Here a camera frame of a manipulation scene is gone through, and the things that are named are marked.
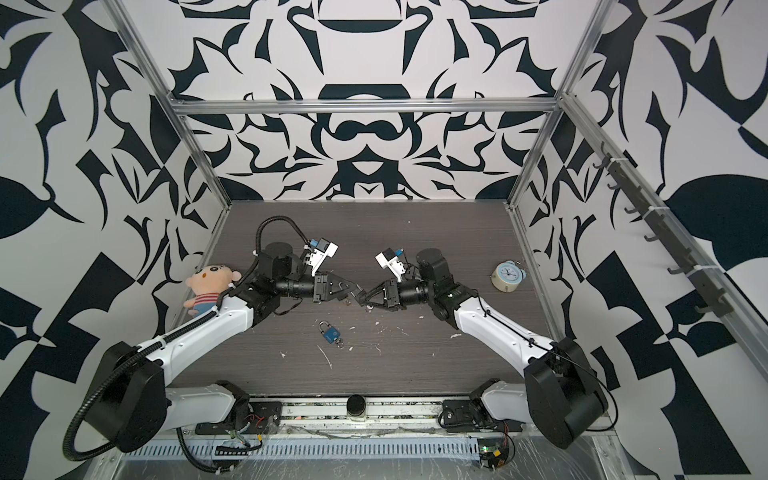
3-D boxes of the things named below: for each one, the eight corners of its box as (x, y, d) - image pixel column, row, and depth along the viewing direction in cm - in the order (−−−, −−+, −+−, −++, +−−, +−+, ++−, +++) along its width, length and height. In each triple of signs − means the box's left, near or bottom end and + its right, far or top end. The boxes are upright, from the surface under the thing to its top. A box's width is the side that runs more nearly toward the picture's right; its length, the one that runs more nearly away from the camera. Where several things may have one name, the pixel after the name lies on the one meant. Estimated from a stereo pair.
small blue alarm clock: (501, 295, 97) (505, 289, 94) (484, 276, 101) (487, 269, 98) (527, 282, 100) (531, 275, 97) (509, 263, 105) (513, 256, 101)
